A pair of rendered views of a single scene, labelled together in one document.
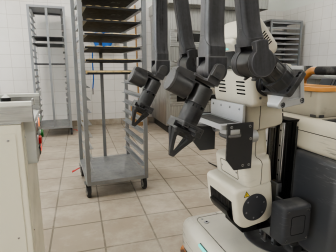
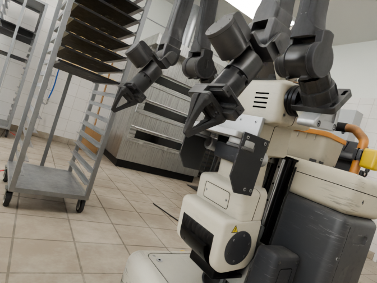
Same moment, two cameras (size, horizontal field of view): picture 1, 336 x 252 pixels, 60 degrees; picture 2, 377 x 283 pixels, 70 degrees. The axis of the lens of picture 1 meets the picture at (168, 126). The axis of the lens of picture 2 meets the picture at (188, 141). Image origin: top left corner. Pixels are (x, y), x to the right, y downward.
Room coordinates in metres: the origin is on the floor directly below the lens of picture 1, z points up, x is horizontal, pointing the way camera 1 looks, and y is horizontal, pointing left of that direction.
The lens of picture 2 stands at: (0.28, 0.10, 0.76)
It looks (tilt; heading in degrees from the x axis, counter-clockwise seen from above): 1 degrees down; 346
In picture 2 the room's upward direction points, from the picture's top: 18 degrees clockwise
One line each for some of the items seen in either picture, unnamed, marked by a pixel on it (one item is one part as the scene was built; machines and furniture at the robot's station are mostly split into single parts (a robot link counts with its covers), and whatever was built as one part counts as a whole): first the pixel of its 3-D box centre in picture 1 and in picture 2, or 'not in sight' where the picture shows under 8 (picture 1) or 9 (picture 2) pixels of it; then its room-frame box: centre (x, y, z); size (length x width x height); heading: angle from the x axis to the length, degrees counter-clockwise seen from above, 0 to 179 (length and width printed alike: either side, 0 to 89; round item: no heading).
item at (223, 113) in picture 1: (222, 130); (223, 146); (1.06, -0.20, 0.77); 0.28 x 0.16 x 0.22; 20
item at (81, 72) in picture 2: (108, 72); (80, 73); (2.43, 0.49, 0.96); 0.60 x 0.40 x 0.01; 21
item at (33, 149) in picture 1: (34, 134); not in sight; (0.99, 0.47, 0.77); 0.24 x 0.04 x 0.14; 20
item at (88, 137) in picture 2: (132, 123); (87, 137); (2.52, 0.32, 0.51); 0.64 x 0.03 x 0.03; 21
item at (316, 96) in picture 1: (309, 99); (305, 145); (1.20, -0.58, 0.87); 0.23 x 0.15 x 0.11; 20
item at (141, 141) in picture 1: (132, 133); (83, 147); (2.52, 0.32, 0.42); 0.64 x 0.03 x 0.03; 21
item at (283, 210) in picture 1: (255, 210); (232, 254); (1.04, -0.34, 0.45); 0.28 x 0.27 x 0.25; 20
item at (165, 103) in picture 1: (202, 67); (167, 114); (4.96, -0.58, 1.01); 1.56 x 1.20 x 2.01; 107
